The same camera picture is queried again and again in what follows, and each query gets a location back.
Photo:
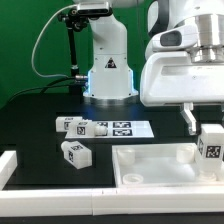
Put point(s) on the white U-shaped fence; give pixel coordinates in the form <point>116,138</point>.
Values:
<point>20,203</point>

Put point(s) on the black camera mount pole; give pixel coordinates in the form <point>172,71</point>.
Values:
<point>74,23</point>

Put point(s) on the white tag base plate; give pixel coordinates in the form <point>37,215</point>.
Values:
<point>124,129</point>

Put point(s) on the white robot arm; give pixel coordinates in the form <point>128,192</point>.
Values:
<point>193,26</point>

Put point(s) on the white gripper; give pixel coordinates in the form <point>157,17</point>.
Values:
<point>171,78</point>

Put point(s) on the white square tabletop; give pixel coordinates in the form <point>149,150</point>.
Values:
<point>160,165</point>

